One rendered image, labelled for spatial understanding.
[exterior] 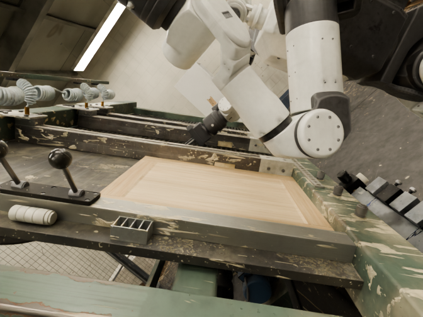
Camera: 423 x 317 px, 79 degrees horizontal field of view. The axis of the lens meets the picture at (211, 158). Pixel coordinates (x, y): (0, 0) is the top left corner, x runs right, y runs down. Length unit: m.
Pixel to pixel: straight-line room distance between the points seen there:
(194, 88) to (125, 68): 2.38
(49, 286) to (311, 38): 0.51
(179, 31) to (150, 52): 6.05
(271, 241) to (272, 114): 0.25
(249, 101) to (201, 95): 4.38
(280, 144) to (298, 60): 0.15
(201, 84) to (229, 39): 4.38
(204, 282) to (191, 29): 0.42
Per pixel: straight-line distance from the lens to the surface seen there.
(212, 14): 0.42
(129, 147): 1.03
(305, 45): 0.49
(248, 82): 0.43
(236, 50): 0.42
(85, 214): 0.59
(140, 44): 6.59
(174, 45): 0.46
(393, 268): 0.55
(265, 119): 0.43
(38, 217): 0.59
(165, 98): 6.42
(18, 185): 0.66
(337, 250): 0.59
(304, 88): 0.47
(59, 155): 0.52
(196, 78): 4.80
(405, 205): 0.83
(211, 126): 1.10
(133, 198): 0.66
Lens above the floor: 1.29
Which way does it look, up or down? 7 degrees down
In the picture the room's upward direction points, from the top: 48 degrees counter-clockwise
